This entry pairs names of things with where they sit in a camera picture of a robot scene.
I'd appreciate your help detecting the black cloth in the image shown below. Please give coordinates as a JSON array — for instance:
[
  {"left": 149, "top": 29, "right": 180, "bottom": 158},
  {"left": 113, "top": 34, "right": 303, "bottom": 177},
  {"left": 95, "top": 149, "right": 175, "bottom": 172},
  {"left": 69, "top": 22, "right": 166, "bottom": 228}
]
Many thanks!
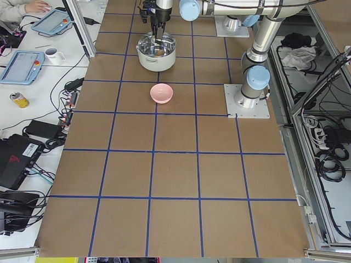
[{"left": 281, "top": 33, "right": 312, "bottom": 49}]

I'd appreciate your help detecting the yellow drink can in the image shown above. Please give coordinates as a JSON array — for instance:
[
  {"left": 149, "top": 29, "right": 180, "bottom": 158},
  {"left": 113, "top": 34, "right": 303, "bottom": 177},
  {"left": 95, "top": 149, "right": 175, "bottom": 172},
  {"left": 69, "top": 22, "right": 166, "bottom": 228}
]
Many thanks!
[{"left": 9, "top": 92, "right": 30, "bottom": 108}]

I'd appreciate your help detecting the white crumpled cloth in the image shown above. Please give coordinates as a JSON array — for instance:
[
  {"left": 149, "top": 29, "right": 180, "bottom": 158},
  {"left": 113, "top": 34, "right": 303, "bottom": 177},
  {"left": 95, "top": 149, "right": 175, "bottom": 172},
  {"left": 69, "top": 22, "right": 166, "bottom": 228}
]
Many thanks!
[{"left": 282, "top": 47, "right": 316, "bottom": 71}]

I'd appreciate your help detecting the black power strip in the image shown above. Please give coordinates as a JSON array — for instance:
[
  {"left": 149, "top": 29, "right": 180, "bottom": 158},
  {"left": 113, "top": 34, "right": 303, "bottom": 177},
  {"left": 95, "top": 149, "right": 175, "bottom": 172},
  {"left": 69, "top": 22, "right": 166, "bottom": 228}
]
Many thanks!
[{"left": 58, "top": 92, "right": 78, "bottom": 128}]

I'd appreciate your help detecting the blue teach pendant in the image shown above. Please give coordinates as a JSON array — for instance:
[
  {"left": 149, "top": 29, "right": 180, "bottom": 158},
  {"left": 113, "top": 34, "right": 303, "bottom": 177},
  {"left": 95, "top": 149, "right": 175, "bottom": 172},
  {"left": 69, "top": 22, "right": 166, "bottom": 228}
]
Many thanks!
[
  {"left": 1, "top": 50, "right": 45, "bottom": 85},
  {"left": 31, "top": 9, "right": 72, "bottom": 36}
]

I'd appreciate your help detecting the white pot with steel interior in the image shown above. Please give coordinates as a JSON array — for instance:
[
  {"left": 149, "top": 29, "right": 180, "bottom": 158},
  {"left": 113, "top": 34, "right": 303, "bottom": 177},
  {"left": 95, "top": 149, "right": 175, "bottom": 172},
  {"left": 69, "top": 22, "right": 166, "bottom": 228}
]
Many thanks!
[{"left": 136, "top": 32, "right": 176, "bottom": 72}]

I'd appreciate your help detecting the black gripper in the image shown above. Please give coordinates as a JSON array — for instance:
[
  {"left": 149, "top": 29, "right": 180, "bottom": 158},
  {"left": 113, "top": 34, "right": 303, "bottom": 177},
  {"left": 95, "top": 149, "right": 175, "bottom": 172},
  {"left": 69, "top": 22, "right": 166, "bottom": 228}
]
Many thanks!
[{"left": 138, "top": 0, "right": 173, "bottom": 44}]

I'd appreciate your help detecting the person's beige sleeve forearm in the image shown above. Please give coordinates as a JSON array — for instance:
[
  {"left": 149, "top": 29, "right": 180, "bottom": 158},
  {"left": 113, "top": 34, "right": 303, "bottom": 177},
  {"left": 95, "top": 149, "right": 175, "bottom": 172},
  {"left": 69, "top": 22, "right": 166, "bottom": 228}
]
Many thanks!
[{"left": 1, "top": 0, "right": 31, "bottom": 24}]

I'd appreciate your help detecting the person's hand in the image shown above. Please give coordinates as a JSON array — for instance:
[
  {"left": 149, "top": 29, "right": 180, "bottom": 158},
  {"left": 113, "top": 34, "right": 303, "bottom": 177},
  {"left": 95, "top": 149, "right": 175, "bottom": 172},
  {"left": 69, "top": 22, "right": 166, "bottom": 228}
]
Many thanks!
[{"left": 25, "top": 0, "right": 52, "bottom": 13}]

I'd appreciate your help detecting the black power adapter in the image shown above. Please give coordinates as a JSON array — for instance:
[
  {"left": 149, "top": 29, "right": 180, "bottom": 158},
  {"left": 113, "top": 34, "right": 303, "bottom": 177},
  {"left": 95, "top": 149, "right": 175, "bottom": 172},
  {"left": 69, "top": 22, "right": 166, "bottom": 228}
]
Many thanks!
[{"left": 22, "top": 120, "right": 63, "bottom": 139}]

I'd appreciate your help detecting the aluminium frame post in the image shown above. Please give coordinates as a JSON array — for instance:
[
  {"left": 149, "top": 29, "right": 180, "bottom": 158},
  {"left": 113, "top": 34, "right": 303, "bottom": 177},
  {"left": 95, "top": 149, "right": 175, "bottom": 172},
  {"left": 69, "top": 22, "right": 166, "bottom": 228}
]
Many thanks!
[{"left": 62, "top": 0, "right": 96, "bottom": 59}]

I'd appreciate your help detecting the black red computer box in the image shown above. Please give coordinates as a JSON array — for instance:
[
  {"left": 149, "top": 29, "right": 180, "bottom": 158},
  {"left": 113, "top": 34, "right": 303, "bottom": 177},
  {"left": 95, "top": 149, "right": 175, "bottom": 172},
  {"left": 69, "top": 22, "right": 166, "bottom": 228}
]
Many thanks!
[{"left": 1, "top": 134, "right": 44, "bottom": 190}]

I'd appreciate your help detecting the pink bowl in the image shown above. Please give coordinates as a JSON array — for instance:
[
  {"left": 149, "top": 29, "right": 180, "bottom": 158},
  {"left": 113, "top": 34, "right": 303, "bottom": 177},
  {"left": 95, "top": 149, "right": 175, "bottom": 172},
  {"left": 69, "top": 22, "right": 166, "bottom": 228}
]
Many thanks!
[{"left": 150, "top": 83, "right": 173, "bottom": 104}]

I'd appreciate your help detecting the coiled black cable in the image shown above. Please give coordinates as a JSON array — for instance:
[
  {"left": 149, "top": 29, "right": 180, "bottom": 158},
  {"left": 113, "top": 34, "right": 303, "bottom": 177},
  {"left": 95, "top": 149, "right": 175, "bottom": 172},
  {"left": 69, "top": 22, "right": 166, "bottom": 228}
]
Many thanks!
[{"left": 315, "top": 153, "right": 347, "bottom": 182}]

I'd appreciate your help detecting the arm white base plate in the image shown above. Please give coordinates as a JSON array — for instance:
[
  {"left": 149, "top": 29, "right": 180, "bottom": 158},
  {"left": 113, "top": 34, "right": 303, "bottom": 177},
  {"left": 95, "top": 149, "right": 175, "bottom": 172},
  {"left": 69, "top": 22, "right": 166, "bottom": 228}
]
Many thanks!
[
  {"left": 214, "top": 16, "right": 250, "bottom": 38},
  {"left": 224, "top": 84, "right": 270, "bottom": 119}
]

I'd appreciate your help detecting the white mug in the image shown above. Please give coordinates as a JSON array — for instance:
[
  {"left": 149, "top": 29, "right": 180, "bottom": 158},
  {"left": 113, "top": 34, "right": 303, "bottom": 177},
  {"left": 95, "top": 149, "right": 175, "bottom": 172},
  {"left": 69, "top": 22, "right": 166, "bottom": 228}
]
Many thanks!
[{"left": 44, "top": 47, "right": 66, "bottom": 66}]

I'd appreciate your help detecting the lower blue teach pendant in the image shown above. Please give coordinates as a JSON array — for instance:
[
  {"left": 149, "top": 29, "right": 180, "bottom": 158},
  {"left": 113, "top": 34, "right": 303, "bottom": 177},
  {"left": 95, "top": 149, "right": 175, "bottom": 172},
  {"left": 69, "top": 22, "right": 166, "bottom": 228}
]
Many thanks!
[{"left": 1, "top": 50, "right": 45, "bottom": 85}]

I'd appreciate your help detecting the upper blue teach pendant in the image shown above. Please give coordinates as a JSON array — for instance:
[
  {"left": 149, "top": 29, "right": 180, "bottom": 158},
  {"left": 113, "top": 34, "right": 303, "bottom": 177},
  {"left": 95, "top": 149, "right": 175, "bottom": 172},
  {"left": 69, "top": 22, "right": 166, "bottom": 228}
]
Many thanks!
[{"left": 31, "top": 9, "right": 72, "bottom": 36}]

